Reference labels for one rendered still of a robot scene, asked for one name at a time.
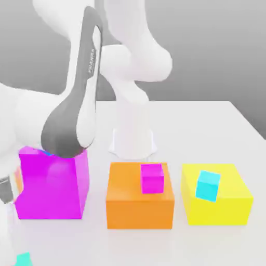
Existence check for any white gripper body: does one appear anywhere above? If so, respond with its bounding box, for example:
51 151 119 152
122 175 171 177
0 202 27 250

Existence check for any small teal cube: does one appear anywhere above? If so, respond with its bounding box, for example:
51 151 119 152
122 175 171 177
15 251 33 266

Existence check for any small magenta cube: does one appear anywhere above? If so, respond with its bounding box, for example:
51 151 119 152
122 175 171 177
140 163 165 195

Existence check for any small cyan cube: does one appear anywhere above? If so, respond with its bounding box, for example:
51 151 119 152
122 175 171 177
195 170 222 203

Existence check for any large magenta box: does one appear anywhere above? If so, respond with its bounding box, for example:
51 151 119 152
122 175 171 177
15 145 90 220

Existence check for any large orange box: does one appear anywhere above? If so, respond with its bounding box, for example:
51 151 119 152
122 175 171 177
105 162 175 230

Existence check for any large yellow box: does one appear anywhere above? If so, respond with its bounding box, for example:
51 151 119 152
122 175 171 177
180 163 255 227

